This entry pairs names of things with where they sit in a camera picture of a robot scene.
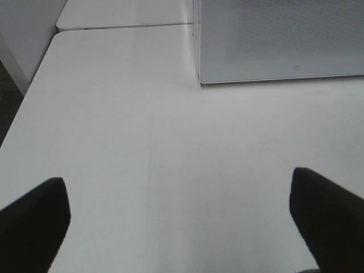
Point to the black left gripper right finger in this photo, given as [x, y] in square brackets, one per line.
[330, 220]

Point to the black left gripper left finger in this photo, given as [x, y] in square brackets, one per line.
[34, 226]

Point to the white adjacent table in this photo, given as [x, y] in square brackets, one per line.
[102, 14]

